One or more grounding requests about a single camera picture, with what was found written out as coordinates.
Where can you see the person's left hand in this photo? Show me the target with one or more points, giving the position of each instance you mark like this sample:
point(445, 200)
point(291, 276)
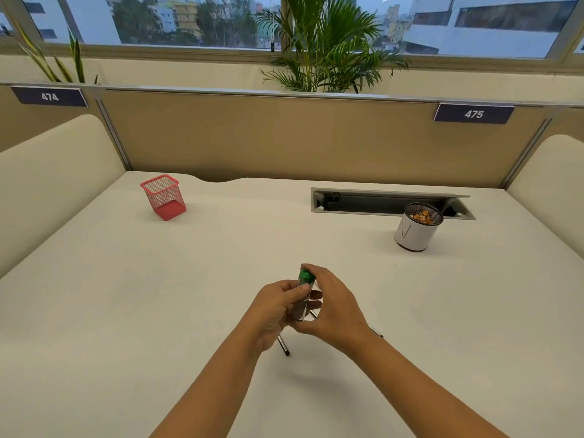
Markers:
point(267, 314)

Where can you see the person's right hand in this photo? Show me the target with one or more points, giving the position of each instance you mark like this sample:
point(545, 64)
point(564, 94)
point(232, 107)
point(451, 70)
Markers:
point(340, 317)

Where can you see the person's left fingers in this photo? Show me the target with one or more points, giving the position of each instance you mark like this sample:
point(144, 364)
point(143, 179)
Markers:
point(289, 288)

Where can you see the person's right thumb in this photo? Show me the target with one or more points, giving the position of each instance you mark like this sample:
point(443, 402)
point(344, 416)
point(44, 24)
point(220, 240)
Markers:
point(308, 327)

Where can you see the small green-capped glass bottle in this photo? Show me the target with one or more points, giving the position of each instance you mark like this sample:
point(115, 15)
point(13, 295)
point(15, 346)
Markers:
point(304, 275)

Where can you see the person's left forearm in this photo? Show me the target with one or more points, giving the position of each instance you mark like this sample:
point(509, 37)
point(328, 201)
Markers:
point(214, 392)

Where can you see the person's right forearm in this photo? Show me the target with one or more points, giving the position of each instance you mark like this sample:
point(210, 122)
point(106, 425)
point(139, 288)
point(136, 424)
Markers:
point(424, 387)

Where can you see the black silver pen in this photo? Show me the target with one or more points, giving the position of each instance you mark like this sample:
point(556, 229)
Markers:
point(376, 332)
point(284, 346)

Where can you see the white cup with mesh rim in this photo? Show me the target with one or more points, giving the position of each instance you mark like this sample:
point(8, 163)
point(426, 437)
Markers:
point(414, 234)

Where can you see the orange pieces in cup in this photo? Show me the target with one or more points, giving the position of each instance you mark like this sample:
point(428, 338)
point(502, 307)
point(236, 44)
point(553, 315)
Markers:
point(422, 217)

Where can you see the tan desk partition panel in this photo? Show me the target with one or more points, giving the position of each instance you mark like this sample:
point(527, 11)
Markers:
point(283, 136)

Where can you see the red mesh pen holder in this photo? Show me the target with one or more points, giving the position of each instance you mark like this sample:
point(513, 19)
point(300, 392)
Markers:
point(165, 198)

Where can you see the green palm plant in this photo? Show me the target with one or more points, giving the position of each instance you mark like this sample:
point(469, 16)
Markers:
point(331, 45)

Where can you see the navy desk number plate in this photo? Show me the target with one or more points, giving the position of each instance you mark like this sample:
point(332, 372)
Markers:
point(473, 114)
point(49, 96)

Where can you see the cream side divider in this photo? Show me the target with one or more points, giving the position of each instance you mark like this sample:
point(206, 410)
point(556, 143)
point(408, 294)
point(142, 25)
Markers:
point(50, 186)
point(550, 191)

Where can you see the striped snake plant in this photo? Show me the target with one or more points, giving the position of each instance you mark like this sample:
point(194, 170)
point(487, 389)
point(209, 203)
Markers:
point(75, 63)

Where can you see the window frame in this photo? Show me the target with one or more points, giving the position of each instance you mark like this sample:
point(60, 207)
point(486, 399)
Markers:
point(182, 49)

